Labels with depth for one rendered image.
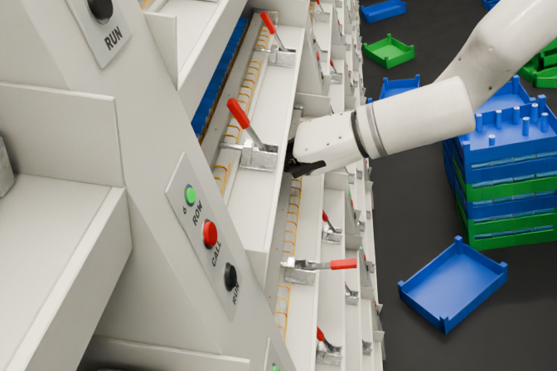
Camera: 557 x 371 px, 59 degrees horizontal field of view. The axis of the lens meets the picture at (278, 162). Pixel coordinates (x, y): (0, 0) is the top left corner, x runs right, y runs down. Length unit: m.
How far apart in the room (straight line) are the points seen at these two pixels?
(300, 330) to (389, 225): 1.43
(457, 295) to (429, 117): 1.15
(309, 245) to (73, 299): 0.55
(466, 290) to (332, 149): 1.16
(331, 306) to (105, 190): 0.70
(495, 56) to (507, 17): 0.05
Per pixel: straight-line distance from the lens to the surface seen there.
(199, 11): 0.45
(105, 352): 0.37
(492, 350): 1.69
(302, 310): 0.67
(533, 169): 1.74
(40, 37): 0.22
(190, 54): 0.38
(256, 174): 0.55
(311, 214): 0.79
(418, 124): 0.72
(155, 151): 0.28
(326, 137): 0.74
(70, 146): 0.25
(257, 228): 0.49
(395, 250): 1.95
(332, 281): 0.95
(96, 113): 0.23
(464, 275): 1.85
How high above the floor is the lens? 1.43
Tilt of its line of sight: 34 degrees down
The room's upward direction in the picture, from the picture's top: 18 degrees counter-clockwise
